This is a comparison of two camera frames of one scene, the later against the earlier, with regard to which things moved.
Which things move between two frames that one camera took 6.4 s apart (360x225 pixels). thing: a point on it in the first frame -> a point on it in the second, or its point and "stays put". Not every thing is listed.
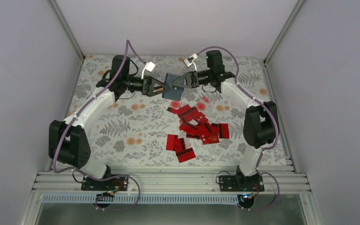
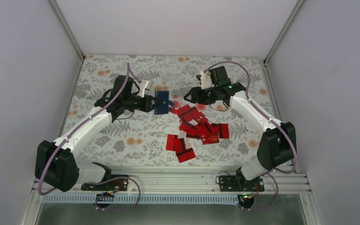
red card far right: (224, 131) stays put
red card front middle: (179, 145) stays put
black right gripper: (191, 79) -> (196, 96)
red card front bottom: (185, 155) stays put
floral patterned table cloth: (204, 127) stays put
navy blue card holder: (171, 91) -> (164, 96)
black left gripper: (147, 81) -> (147, 107)
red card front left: (170, 142) stays put
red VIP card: (210, 138) stays put
